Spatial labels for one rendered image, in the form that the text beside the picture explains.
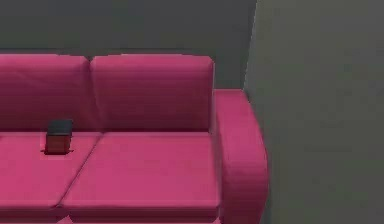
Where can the pink sofa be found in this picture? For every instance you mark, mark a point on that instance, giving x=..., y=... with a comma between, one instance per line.
x=150, y=166

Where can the red box with black top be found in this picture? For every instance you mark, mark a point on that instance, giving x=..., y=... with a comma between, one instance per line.
x=58, y=141

